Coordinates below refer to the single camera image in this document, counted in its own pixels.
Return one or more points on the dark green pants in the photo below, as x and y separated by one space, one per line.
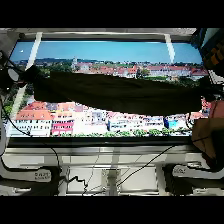
116 93

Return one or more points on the silver frame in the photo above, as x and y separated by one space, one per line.
110 151

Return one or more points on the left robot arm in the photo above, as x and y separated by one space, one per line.
20 175

